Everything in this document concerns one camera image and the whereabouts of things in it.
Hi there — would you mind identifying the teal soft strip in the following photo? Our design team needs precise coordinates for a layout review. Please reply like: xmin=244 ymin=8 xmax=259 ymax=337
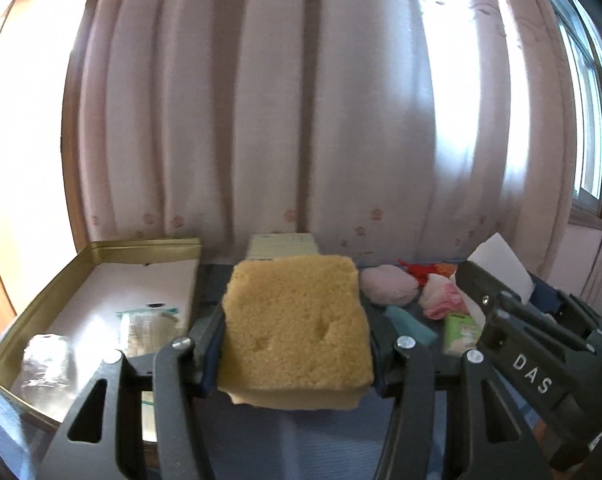
xmin=383 ymin=305 xmax=439 ymax=348

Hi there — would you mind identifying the gold tin box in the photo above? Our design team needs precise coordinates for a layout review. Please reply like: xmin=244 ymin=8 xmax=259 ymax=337
xmin=0 ymin=237 xmax=204 ymax=443

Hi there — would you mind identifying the clear plastic packet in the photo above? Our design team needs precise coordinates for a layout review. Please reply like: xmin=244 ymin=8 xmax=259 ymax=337
xmin=116 ymin=307 xmax=189 ymax=356

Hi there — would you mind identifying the pale yellow tissue box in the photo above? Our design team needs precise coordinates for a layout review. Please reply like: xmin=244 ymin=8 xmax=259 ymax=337
xmin=246 ymin=232 xmax=322 ymax=263

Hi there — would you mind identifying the pink floral curtain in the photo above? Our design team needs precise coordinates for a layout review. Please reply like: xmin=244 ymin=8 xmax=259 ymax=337
xmin=63 ymin=0 xmax=582 ymax=267

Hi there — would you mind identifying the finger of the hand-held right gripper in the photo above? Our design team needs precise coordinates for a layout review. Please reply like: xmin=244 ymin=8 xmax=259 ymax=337
xmin=453 ymin=260 xmax=509 ymax=327
xmin=528 ymin=273 xmax=602 ymax=355

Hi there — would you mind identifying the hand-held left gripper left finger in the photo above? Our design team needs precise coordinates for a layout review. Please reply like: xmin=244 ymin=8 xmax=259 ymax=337
xmin=40 ymin=304 xmax=229 ymax=480

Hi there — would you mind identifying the red snack packet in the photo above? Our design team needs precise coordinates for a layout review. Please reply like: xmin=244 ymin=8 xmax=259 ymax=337
xmin=397 ymin=258 xmax=459 ymax=286

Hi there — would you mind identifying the yellow sponge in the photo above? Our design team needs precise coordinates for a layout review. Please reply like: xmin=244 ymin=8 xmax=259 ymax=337
xmin=216 ymin=255 xmax=376 ymax=411

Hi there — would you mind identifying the pink powder puff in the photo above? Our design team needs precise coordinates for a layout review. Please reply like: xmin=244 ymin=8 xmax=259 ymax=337
xmin=359 ymin=266 xmax=419 ymax=308

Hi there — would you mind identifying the blue plaid tablecloth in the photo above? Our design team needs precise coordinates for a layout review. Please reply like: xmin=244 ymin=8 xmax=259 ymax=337
xmin=0 ymin=255 xmax=602 ymax=480

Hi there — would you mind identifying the green tissue packet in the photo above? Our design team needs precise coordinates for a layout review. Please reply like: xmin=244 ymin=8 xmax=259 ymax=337
xmin=442 ymin=311 xmax=484 ymax=356

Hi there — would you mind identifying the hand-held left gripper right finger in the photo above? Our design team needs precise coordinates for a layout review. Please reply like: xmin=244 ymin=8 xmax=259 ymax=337
xmin=363 ymin=307 xmax=554 ymax=480

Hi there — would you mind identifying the white foam block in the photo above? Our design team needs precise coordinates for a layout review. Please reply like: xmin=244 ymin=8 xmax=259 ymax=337
xmin=466 ymin=232 xmax=536 ymax=306

